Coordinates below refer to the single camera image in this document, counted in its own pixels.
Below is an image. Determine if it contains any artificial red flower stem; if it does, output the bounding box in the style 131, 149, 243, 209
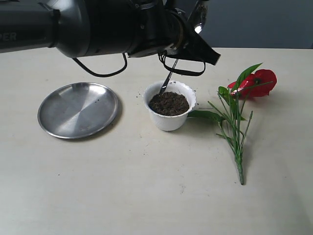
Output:
188, 64, 277, 185

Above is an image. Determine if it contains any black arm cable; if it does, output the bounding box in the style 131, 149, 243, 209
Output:
72, 52, 128, 77

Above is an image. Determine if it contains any dark brown potting soil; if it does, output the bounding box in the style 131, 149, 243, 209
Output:
149, 92, 189, 117

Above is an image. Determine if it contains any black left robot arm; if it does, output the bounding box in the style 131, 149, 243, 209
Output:
0, 0, 220, 65

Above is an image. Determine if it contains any steel spork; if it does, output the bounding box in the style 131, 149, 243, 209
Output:
159, 0, 208, 95

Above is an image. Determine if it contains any white plastic flower pot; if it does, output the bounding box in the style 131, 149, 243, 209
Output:
143, 81, 196, 131

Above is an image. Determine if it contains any round steel plate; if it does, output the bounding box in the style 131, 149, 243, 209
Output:
37, 82, 119, 140

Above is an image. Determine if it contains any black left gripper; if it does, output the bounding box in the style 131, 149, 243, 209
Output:
127, 0, 221, 65

